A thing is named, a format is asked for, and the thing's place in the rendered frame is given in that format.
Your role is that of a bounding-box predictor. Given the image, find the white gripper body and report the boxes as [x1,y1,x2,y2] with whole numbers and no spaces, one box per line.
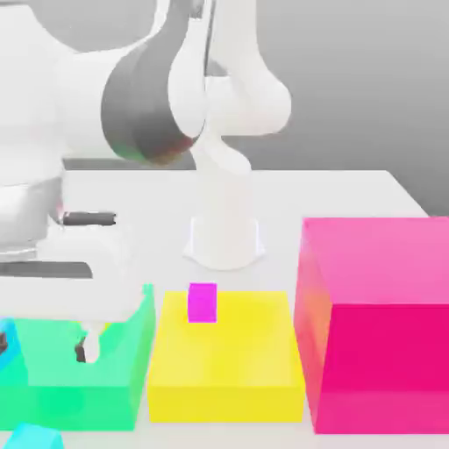
[0,224,142,324]

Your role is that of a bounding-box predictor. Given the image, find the small cyan cube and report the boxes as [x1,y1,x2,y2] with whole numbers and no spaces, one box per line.
[2,422,67,449]
[0,317,18,372]

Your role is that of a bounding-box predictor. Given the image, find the small magenta cube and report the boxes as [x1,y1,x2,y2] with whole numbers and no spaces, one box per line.
[187,282,218,324]

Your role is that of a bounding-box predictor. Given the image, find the large green box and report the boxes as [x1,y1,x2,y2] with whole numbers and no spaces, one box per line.
[0,284,158,432]

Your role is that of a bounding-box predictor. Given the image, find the large yellow box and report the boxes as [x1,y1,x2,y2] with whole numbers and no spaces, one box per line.
[146,289,306,424]

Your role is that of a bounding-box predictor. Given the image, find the large pink box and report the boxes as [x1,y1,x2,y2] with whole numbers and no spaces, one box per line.
[293,216,449,436]

